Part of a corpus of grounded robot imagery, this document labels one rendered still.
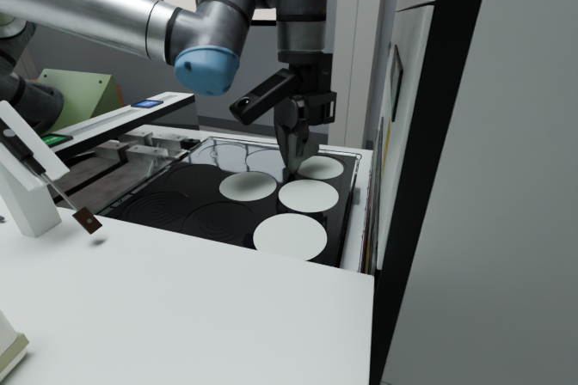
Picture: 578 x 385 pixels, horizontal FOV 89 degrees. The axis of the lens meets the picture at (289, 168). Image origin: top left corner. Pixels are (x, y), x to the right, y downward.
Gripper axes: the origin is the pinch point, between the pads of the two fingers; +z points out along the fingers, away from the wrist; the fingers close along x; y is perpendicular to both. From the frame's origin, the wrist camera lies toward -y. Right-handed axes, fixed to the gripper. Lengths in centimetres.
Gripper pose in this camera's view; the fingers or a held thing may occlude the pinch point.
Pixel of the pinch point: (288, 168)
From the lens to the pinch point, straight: 54.3
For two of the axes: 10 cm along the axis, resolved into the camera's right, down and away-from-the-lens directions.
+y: 8.5, -2.5, 4.7
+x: -5.3, -4.0, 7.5
